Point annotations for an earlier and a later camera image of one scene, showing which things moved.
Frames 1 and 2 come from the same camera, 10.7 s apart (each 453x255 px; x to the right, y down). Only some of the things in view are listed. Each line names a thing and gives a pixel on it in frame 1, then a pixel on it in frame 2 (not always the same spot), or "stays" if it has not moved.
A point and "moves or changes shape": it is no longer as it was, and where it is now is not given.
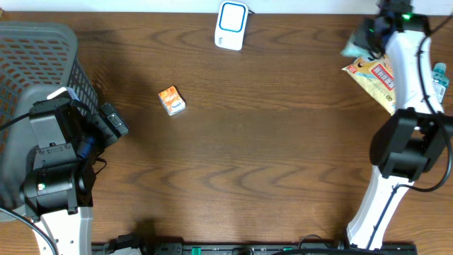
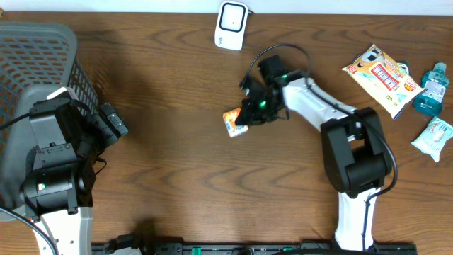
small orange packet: [173, 100] → [234, 130]
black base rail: [249, 248] stays
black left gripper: [98, 124] stays
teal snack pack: [352, 49] moves or changes shape
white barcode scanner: [231, 25] stays
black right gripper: [360, 39] → [247, 115]
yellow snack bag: [377, 76] stays
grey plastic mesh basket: [36, 58] stays
